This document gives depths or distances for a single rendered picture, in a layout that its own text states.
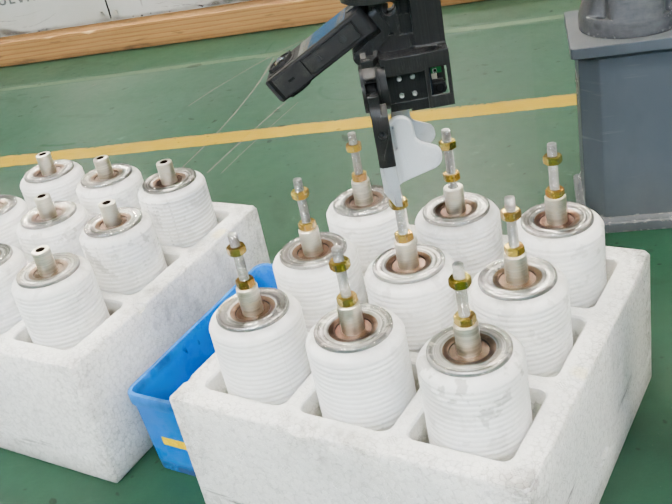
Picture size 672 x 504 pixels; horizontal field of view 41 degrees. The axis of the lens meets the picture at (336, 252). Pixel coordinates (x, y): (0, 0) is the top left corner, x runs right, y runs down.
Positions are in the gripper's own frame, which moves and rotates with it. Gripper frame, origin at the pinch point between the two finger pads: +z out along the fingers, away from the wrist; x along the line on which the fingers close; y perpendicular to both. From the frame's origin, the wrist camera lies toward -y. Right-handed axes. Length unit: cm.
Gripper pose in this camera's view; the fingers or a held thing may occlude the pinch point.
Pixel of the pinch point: (388, 186)
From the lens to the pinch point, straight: 88.7
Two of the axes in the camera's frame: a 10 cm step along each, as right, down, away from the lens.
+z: 1.8, 8.6, 4.8
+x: -0.2, -4.9, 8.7
